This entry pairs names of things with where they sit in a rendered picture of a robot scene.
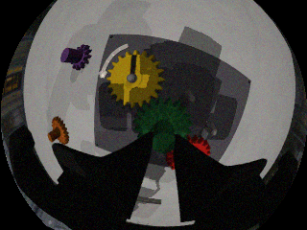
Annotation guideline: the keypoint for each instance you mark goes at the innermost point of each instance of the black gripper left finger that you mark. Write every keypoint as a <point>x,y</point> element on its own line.
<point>119,173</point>

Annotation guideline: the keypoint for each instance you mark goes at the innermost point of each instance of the yellow gear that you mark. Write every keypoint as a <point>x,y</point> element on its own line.
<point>144,69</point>

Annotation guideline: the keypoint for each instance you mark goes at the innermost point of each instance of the purple gear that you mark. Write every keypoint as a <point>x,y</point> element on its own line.
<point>78,57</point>

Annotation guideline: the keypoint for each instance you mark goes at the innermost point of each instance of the green gear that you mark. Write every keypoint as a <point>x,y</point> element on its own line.
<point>165,120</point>

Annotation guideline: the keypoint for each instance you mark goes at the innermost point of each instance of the red gear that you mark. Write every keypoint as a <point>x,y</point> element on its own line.
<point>199,144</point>

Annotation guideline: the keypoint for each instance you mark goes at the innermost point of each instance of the brown toothed gear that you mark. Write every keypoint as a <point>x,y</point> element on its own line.
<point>59,131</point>

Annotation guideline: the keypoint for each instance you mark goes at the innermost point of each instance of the white curved arrow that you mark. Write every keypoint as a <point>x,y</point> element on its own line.
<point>103,72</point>

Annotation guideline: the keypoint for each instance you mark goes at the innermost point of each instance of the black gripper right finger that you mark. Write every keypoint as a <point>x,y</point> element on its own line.
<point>201,180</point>

